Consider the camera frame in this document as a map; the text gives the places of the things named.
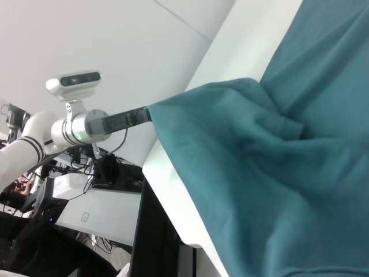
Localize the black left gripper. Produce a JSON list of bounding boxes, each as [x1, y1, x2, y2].
[[101, 105, 153, 136]]

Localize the teal T-shirt with white print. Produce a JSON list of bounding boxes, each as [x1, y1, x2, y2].
[[145, 0, 369, 277]]

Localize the black pouch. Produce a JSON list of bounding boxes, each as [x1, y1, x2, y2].
[[96, 156, 119, 186]]

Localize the white box device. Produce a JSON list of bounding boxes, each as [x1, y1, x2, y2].
[[45, 172, 95, 202]]

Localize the white cabinet with green symbol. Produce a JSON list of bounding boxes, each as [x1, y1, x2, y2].
[[54, 189, 143, 248]]

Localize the grey metal stand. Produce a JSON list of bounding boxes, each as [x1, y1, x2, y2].
[[0, 103, 32, 137]]

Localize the dark left gripper cable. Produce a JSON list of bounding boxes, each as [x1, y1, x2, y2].
[[91, 128, 129, 159]]

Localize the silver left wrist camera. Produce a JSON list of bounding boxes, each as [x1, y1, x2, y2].
[[45, 69, 103, 122]]

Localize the black table frame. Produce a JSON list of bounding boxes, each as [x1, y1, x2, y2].
[[129, 175, 197, 277]]

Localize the tangled cables under cabinet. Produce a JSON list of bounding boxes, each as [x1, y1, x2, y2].
[[75, 230, 134, 255]]

